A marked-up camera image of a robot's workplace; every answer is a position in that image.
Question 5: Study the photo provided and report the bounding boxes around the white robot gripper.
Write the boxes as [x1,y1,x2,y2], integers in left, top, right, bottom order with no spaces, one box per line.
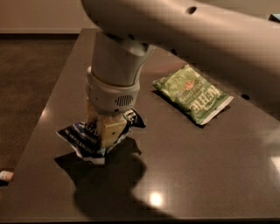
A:
[86,67,140,147]

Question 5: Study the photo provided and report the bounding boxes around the blue Kettle chip bag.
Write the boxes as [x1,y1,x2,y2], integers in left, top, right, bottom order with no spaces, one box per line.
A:
[57,109,146,165]

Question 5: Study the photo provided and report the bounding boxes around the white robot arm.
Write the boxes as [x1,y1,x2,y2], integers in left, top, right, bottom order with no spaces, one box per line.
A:
[81,0,280,117]

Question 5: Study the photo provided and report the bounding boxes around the green Kettle chip bag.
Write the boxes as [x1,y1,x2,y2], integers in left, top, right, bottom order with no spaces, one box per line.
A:
[152,65,234,125]

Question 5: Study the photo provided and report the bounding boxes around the white object at floor edge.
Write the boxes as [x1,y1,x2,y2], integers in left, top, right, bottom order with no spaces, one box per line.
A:
[0,171,13,182]

